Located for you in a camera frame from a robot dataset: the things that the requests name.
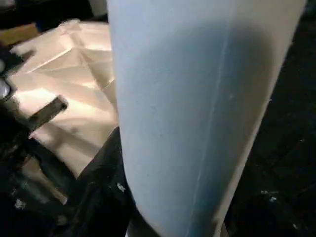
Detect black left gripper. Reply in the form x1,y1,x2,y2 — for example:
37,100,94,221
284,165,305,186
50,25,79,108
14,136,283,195
0,44,69,158

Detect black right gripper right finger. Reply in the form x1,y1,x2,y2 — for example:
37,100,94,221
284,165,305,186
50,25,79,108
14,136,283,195
221,152,316,237

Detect white plastic table leg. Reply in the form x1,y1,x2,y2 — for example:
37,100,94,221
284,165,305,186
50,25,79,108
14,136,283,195
108,0,309,237

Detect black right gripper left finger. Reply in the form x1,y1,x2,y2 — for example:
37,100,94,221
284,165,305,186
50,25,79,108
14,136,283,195
56,126,149,237

